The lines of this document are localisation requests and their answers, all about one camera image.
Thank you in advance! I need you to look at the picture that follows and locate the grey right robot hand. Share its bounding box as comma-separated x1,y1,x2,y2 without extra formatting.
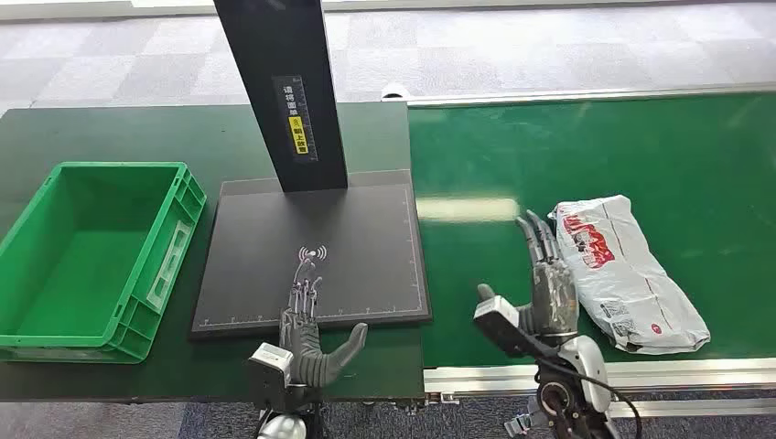
477,209,580,340

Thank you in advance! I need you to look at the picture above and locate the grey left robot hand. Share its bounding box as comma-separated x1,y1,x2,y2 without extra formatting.
279,257,369,389

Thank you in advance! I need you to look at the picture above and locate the white plastic mailer package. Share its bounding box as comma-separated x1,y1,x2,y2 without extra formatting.
548,195,712,356

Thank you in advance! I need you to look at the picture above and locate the green conveyor belt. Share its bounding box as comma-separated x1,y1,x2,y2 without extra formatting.
407,91,776,369

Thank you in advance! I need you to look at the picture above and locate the black yellow column label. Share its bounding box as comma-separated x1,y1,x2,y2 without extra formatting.
271,74,319,164

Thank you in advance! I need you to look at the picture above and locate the green plastic crate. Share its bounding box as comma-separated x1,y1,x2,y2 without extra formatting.
0,161,208,365

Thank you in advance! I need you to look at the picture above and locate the dark green table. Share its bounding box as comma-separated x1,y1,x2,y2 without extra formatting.
0,102,426,404

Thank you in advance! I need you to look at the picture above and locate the black scanner column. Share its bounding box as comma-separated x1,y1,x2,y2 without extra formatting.
213,0,350,194

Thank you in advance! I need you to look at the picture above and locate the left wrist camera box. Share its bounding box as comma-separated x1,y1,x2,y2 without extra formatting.
247,342,294,395

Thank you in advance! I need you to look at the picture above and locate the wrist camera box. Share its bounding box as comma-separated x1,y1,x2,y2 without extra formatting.
247,342,294,395
472,294,555,359

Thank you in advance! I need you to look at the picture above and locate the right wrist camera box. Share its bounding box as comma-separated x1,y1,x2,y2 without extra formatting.
472,294,555,359

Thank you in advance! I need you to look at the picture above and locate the black scanner base plate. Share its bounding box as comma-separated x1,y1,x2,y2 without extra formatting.
189,169,434,340

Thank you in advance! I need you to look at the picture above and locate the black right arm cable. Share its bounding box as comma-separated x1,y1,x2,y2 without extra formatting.
533,356,644,439

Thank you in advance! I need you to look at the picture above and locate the grey metal clamp bracket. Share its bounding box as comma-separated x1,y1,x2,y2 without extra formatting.
504,396,550,439

